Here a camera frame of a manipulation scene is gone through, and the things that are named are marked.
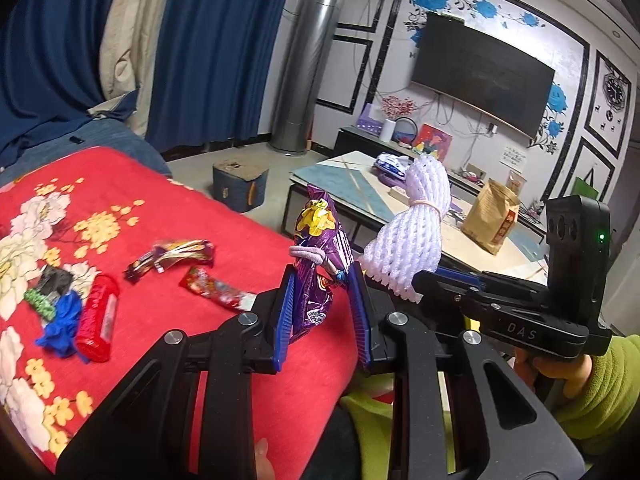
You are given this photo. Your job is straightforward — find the tall black framed wall panel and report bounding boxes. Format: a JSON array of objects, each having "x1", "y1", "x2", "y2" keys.
[{"x1": 315, "y1": 34, "x2": 376, "y2": 113}]

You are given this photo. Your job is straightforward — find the person's left hand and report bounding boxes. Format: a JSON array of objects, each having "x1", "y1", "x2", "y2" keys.
[{"x1": 254, "y1": 437, "x2": 277, "y2": 480}]

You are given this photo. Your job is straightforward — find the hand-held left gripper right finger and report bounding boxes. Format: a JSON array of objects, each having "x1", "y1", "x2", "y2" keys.
[{"x1": 347, "y1": 260, "x2": 586, "y2": 480}]

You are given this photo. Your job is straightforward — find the red cylindrical packet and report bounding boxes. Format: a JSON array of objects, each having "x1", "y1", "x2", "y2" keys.
[{"x1": 75, "y1": 274, "x2": 121, "y2": 363}]

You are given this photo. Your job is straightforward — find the white blue tissue pack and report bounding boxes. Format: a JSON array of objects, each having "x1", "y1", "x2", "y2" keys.
[{"x1": 374, "y1": 152, "x2": 416, "y2": 178}]

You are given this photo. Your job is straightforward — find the green paper bag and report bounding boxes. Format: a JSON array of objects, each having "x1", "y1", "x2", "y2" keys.
[{"x1": 570, "y1": 177, "x2": 601, "y2": 202}]

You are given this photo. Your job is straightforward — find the person's right forearm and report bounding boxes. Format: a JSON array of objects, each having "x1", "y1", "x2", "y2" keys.
[{"x1": 547, "y1": 332, "x2": 640, "y2": 458}]

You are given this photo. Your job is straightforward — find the beige curtain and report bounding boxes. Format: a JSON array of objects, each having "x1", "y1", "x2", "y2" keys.
[{"x1": 97, "y1": 0, "x2": 181, "y2": 136}]

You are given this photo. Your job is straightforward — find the white foam net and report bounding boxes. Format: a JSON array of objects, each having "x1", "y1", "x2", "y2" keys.
[{"x1": 361, "y1": 155, "x2": 453, "y2": 303}]

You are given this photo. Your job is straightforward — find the purple box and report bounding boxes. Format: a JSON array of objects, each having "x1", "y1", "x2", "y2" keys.
[{"x1": 357, "y1": 102, "x2": 385, "y2": 133}]

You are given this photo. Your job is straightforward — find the black television cabinet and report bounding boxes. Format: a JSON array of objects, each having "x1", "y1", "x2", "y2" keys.
[{"x1": 332, "y1": 126, "x2": 548, "y2": 241}]

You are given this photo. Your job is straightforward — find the green black snack packet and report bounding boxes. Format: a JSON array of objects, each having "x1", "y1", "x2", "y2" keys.
[{"x1": 24, "y1": 265, "x2": 75, "y2": 321}]

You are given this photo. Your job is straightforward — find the marble top coffee table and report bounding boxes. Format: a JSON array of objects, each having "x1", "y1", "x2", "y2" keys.
[{"x1": 282, "y1": 149, "x2": 548, "y2": 281}]

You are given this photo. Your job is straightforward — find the large brown paper bag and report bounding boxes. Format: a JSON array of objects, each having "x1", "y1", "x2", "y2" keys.
[{"x1": 460, "y1": 178, "x2": 522, "y2": 257}]

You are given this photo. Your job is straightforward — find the purple snack packet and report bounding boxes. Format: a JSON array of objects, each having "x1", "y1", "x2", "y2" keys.
[{"x1": 290, "y1": 183, "x2": 357, "y2": 343}]

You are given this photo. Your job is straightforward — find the white wall notice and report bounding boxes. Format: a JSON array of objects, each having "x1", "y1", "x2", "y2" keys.
[{"x1": 500, "y1": 144, "x2": 530, "y2": 166}]

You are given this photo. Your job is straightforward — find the narrow blue curtain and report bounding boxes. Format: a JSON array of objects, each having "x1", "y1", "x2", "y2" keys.
[{"x1": 145, "y1": 0, "x2": 301, "y2": 153}]

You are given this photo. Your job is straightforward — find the person's dark trousers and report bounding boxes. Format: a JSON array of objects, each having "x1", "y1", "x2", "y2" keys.
[{"x1": 300, "y1": 405, "x2": 363, "y2": 480}]

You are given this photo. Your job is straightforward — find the round blue sand ornament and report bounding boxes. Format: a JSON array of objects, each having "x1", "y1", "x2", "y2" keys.
[{"x1": 392, "y1": 116, "x2": 418, "y2": 148}]

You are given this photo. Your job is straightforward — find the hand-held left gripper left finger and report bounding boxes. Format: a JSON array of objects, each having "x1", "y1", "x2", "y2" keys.
[{"x1": 55, "y1": 262, "x2": 297, "y2": 480}]

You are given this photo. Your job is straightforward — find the red floral blanket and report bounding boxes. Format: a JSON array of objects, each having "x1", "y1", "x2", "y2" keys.
[{"x1": 0, "y1": 146, "x2": 361, "y2": 476}]

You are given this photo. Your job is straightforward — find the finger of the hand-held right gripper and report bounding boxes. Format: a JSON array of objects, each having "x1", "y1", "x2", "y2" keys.
[
  {"x1": 440, "y1": 266, "x2": 494, "y2": 287},
  {"x1": 412, "y1": 269, "x2": 489, "y2": 317}
]

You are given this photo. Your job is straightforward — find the colourful painting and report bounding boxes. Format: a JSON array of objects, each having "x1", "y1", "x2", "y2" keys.
[{"x1": 414, "y1": 122, "x2": 453, "y2": 157}]

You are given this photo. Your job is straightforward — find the blue square storage stool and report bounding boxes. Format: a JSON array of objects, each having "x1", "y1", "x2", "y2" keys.
[{"x1": 212, "y1": 160, "x2": 270, "y2": 213}]

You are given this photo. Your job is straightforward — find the gold striped wrapper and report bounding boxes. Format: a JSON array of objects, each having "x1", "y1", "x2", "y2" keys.
[{"x1": 124, "y1": 238, "x2": 216, "y2": 283}]

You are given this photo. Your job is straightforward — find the person's right hand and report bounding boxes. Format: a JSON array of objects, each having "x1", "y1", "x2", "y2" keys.
[{"x1": 512, "y1": 342, "x2": 594, "y2": 399}]

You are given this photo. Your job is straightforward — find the black wall television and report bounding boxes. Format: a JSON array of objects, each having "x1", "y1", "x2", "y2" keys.
[{"x1": 410, "y1": 12, "x2": 557, "y2": 140}]

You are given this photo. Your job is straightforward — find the wide blue curtain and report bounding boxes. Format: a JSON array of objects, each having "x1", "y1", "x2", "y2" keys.
[{"x1": 0, "y1": 0, "x2": 131, "y2": 171}]

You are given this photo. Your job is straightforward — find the dark blue bed sheet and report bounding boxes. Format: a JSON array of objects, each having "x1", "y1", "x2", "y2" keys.
[{"x1": 0, "y1": 87, "x2": 173, "y2": 188}]

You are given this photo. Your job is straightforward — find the silver tower air conditioner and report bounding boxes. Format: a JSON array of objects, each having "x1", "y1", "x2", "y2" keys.
[{"x1": 267, "y1": 0, "x2": 346, "y2": 155}]

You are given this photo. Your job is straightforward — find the long red wrapper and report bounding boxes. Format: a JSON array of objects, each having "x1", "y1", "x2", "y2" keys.
[{"x1": 179, "y1": 266, "x2": 258, "y2": 311}]

